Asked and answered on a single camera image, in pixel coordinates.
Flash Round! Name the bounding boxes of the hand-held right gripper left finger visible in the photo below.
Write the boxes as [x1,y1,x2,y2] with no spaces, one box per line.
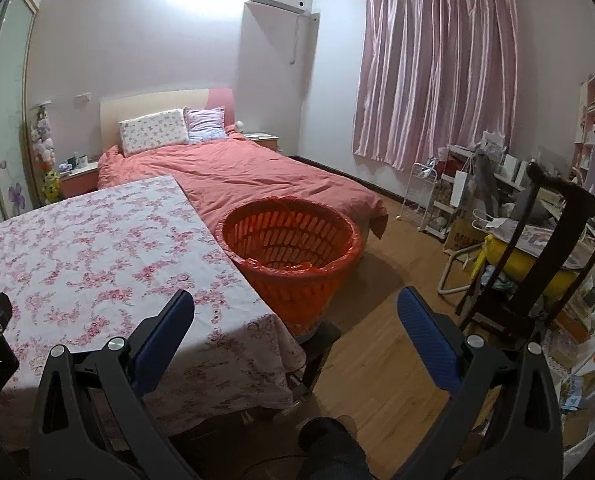
[29,289,198,480]

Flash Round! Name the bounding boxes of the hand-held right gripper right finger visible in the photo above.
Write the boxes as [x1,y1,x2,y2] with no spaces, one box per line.
[392,286,564,480]

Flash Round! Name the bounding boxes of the orange plastic laundry basket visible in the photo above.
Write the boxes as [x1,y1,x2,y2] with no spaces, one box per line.
[216,197,365,336]

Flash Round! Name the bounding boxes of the pink floral tablecloth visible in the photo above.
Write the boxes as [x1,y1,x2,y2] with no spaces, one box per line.
[0,175,308,453]

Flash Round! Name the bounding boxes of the dark wooden stool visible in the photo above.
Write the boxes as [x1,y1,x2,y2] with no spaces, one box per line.
[288,320,342,411]

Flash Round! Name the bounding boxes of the yellow cushion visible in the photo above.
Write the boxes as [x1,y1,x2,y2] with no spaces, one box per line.
[482,235,581,288]

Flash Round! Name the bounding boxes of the yellow plush toy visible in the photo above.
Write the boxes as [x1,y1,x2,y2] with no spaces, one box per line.
[42,170,62,203]

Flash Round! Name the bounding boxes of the person's leg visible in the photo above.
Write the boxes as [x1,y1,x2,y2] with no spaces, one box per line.
[297,415,373,480]

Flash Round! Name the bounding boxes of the white rolling cart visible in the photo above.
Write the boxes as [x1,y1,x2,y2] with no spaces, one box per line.
[425,145,471,238]

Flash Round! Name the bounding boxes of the pink nightstand with mugs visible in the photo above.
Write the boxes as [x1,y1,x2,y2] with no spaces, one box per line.
[58,161,101,200]

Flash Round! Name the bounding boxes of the white paper bag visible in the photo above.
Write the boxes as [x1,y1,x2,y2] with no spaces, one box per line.
[450,170,473,208]

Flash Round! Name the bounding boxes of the grey cloth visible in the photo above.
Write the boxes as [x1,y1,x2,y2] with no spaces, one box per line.
[472,152,498,221]

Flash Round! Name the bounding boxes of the flower print sliding wardrobe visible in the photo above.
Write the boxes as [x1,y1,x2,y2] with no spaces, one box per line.
[0,0,41,233]

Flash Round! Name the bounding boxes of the hanging plush toy column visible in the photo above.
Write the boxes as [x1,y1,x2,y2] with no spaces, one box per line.
[32,105,56,171]

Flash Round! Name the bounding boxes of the bed with pink cover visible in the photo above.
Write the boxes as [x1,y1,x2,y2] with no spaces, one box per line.
[98,127,389,240]

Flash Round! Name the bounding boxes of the dark wooden chair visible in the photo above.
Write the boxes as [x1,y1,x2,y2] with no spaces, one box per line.
[457,161,595,356]

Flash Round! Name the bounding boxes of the floral pillow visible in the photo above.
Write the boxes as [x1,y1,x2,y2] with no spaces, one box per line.
[119,108,191,157]

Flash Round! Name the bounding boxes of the striped pink pillow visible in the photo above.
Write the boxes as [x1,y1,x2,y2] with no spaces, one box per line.
[184,106,227,142]

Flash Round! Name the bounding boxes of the cream pink headboard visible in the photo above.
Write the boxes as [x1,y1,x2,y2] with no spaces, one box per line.
[100,87,236,161]

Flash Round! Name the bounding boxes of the pink curtain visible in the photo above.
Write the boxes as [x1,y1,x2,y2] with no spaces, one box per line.
[352,0,521,171]

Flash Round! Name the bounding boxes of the air conditioner pipe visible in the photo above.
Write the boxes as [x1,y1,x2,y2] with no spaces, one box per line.
[290,10,301,65]

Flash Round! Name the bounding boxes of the white tube frame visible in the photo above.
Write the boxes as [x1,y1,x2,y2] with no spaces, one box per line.
[437,252,483,296]

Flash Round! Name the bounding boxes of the white wire rack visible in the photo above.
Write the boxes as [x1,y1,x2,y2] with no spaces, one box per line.
[402,161,441,221]

